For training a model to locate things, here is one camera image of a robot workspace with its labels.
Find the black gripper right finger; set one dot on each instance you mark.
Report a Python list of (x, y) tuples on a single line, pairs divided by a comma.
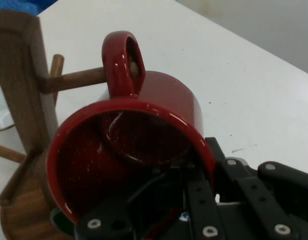
[(256, 190)]

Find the red ceramic mug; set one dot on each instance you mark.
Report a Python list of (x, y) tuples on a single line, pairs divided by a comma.
[(168, 100)]

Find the brown wooden mug tree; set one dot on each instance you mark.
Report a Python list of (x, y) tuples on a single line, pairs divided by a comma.
[(18, 75)]

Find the white mug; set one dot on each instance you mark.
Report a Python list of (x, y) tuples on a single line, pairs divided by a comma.
[(1, 112)]

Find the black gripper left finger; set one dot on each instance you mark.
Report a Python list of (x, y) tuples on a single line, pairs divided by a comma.
[(198, 200)]

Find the dark blue foam mat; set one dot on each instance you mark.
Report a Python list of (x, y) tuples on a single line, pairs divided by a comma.
[(37, 5)]

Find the blue cloth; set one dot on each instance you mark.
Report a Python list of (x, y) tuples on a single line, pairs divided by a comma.
[(8, 6)]

